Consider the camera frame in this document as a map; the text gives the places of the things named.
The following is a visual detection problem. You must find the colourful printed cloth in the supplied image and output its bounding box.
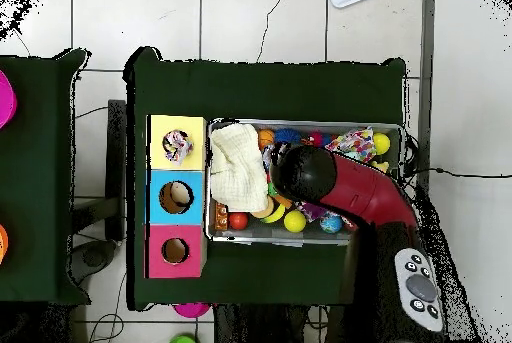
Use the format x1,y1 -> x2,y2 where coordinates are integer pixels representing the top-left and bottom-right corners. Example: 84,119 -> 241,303
324,126 -> 377,164
161,129 -> 195,166

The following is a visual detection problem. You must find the wooden box with three holes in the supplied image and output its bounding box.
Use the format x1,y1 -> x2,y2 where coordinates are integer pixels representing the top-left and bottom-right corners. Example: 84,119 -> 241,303
145,114 -> 208,279

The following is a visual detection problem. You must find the cream knitted cloth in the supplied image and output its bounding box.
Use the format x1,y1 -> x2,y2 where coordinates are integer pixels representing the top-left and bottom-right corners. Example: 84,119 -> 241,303
209,123 -> 270,213

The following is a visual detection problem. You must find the small orange basketball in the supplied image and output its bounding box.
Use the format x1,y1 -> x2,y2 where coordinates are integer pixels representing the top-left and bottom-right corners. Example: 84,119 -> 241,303
257,128 -> 276,150

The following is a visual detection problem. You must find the blue spiky ball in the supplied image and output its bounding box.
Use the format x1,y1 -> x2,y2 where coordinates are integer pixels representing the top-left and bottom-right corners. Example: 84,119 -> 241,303
274,127 -> 301,146

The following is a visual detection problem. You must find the red ball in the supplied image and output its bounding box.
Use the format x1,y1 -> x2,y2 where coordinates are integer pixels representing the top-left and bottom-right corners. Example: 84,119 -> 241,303
228,211 -> 249,231

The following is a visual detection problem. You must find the yellow ball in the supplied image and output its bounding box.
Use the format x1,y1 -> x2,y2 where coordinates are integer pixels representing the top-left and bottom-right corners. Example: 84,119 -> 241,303
283,209 -> 307,234
372,132 -> 392,156

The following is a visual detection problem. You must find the dark green tablecloth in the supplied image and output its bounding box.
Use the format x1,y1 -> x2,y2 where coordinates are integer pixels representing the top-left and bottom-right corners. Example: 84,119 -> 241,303
0,48 -> 91,306
125,46 -> 407,312

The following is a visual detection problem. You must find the globe print ball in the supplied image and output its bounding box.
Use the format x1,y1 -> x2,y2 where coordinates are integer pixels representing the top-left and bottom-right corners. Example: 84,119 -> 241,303
319,212 -> 344,235

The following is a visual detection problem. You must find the pink plastic bowl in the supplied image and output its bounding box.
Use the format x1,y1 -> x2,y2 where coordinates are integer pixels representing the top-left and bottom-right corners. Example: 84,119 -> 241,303
0,69 -> 18,130
173,302 -> 211,319

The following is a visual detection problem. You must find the orange plastic bowl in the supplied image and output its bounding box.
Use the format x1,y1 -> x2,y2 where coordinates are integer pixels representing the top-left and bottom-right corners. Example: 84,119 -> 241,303
0,223 -> 9,266

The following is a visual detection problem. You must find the wire mesh bin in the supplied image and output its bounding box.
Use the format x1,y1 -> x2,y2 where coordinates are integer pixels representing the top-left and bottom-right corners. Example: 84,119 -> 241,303
205,118 -> 405,247

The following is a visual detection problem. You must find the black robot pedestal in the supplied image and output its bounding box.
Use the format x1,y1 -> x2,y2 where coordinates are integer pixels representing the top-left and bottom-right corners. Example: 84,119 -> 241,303
213,304 -> 321,343

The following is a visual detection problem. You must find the grey metal rail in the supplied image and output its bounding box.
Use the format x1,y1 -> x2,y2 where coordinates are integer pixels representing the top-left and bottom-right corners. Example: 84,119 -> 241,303
415,0 -> 436,194

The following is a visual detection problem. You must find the black cable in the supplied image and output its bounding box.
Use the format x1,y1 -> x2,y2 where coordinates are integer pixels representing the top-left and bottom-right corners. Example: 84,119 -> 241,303
403,165 -> 512,180

